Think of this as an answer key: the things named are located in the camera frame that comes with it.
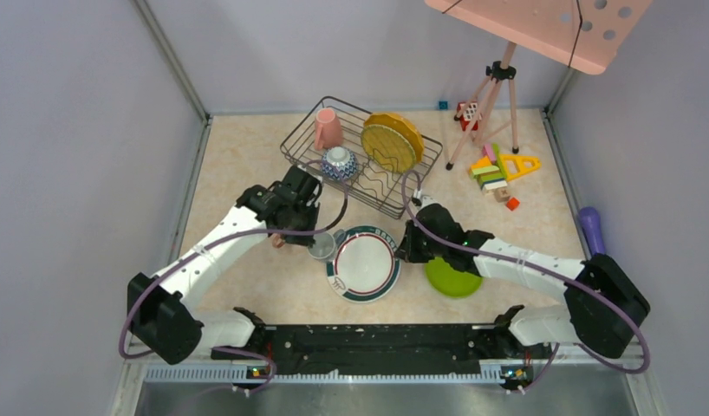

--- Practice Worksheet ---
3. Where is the grey white cup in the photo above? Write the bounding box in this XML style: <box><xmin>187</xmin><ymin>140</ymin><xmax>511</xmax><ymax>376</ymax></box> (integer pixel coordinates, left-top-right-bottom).
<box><xmin>308</xmin><ymin>230</ymin><xmax>346</xmax><ymax>263</ymax></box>

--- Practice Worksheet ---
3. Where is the white plate green red rim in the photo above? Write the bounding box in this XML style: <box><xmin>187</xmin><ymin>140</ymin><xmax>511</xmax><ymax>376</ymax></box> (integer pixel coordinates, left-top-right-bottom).
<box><xmin>326</xmin><ymin>225</ymin><xmax>401</xmax><ymax>303</ymax></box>

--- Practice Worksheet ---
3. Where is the red patterned bowl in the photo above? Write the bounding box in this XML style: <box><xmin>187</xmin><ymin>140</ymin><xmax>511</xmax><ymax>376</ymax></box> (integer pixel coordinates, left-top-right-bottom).
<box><xmin>321</xmin><ymin>146</ymin><xmax>359</xmax><ymax>180</ymax></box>

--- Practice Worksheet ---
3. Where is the pink mug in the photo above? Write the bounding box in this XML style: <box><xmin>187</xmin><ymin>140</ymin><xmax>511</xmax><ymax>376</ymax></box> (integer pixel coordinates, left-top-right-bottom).
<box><xmin>314</xmin><ymin>107</ymin><xmax>344</xmax><ymax>151</ymax></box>

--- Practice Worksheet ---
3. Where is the dark wire dish rack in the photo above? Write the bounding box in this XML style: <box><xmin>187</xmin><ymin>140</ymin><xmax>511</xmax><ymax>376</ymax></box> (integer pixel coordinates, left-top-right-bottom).
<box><xmin>280</xmin><ymin>96</ymin><xmax>416</xmax><ymax>219</ymax></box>

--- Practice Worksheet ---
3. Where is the woven bamboo round tray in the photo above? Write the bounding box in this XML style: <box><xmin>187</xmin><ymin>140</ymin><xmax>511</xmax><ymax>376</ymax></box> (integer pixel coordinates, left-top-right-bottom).
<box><xmin>361</xmin><ymin>124</ymin><xmax>417</xmax><ymax>173</ymax></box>

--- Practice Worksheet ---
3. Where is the yellow polka dot plate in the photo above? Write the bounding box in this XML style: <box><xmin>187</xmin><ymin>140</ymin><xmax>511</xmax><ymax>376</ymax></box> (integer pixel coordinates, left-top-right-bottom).
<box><xmin>362</xmin><ymin>112</ymin><xmax>425</xmax><ymax>165</ymax></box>

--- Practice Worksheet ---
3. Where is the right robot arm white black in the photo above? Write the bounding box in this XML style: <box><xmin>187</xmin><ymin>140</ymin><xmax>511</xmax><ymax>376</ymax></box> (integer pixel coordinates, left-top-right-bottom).
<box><xmin>396</xmin><ymin>203</ymin><xmax>651</xmax><ymax>359</ymax></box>

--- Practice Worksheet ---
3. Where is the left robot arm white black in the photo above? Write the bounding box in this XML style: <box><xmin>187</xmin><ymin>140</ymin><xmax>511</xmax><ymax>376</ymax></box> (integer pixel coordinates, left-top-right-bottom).
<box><xmin>121</xmin><ymin>166</ymin><xmax>322</xmax><ymax>365</ymax></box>

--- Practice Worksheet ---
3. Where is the stack of coloured wooden blocks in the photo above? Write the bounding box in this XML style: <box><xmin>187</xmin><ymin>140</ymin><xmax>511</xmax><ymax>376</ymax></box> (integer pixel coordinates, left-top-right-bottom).
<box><xmin>469</xmin><ymin>143</ymin><xmax>511</xmax><ymax>203</ymax></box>

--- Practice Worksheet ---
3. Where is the orange cube block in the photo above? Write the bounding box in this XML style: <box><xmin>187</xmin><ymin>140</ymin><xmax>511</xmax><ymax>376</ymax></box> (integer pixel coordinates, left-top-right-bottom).
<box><xmin>505</xmin><ymin>198</ymin><xmax>520</xmax><ymax>211</ymax></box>

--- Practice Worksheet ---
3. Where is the yellow triangle toy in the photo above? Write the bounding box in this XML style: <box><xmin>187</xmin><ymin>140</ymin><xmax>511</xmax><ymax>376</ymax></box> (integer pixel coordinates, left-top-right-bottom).
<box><xmin>498</xmin><ymin>153</ymin><xmax>542</xmax><ymax>182</ymax></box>

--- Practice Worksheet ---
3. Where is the red white dice box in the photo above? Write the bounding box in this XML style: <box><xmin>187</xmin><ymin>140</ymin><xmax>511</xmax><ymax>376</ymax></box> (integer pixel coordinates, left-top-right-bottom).
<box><xmin>454</xmin><ymin>101</ymin><xmax>482</xmax><ymax>132</ymax></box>

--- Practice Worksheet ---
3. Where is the pink tripod stand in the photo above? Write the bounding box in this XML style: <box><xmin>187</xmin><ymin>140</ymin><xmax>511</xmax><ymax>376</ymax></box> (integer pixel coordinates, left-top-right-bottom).
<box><xmin>446</xmin><ymin>42</ymin><xmax>520</xmax><ymax>171</ymax></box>

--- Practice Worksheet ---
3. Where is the pink perforated board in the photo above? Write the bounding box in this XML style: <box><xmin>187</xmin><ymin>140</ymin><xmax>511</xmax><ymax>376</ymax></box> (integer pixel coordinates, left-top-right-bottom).
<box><xmin>425</xmin><ymin>0</ymin><xmax>652</xmax><ymax>75</ymax></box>

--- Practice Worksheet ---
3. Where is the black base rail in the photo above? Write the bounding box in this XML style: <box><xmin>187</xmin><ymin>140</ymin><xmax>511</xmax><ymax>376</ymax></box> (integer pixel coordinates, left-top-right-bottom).
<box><xmin>257</xmin><ymin>323</ymin><xmax>554</xmax><ymax>377</ymax></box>

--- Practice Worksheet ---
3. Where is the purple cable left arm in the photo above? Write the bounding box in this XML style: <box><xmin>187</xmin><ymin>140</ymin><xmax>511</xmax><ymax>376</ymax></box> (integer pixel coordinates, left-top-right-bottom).
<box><xmin>118</xmin><ymin>160</ymin><xmax>350</xmax><ymax>397</ymax></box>

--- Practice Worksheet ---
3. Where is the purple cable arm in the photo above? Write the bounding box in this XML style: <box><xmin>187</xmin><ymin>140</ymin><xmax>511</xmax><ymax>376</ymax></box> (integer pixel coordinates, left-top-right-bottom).
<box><xmin>118</xmin><ymin>160</ymin><xmax>350</xmax><ymax>397</ymax></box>
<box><xmin>401</xmin><ymin>169</ymin><xmax>652</xmax><ymax>393</ymax></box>

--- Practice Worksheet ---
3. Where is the purple handle tool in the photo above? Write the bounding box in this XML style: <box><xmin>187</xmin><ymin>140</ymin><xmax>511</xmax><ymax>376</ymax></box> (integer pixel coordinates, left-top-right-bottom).
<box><xmin>578</xmin><ymin>206</ymin><xmax>606</xmax><ymax>255</ymax></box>

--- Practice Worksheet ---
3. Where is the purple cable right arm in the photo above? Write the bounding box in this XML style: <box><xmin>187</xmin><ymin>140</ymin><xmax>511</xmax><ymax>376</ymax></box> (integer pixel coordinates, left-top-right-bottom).
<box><xmin>401</xmin><ymin>169</ymin><xmax>652</xmax><ymax>393</ymax></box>

